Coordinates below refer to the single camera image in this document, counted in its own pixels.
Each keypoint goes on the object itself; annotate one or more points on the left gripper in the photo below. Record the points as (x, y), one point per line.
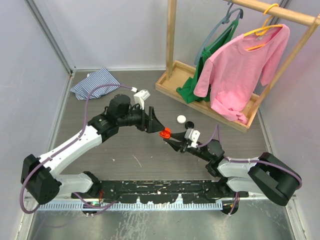
(149, 123)

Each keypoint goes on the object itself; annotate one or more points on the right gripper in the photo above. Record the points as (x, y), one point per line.
(178, 145)

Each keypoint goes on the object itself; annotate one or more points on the orange earbud charging case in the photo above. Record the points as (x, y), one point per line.
(166, 133)

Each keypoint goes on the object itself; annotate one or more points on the white earbud charging case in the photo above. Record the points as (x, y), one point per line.
(181, 119)

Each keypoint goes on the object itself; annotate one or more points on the wooden clothes rack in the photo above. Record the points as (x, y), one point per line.
(177, 72)

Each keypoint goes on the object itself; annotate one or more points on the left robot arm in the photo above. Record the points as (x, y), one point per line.
(42, 176)

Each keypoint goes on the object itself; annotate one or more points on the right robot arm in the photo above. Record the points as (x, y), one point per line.
(265, 174)

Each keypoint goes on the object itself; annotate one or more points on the green garment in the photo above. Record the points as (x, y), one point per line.
(187, 90)

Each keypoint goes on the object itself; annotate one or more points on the pink t-shirt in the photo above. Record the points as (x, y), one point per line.
(230, 75)

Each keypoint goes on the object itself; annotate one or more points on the blue striped cloth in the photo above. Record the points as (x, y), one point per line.
(93, 80)

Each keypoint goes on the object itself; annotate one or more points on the yellow hanger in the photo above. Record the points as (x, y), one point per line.
(259, 32)

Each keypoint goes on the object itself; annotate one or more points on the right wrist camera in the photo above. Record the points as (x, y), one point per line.
(192, 136)

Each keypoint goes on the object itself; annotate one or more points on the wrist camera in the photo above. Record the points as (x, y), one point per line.
(140, 97)
(192, 136)

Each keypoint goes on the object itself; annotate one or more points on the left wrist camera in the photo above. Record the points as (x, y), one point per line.
(140, 97)

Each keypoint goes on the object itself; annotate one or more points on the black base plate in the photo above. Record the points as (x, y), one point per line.
(160, 191)

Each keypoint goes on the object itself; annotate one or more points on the white slotted cable duct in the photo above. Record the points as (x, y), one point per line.
(176, 206)

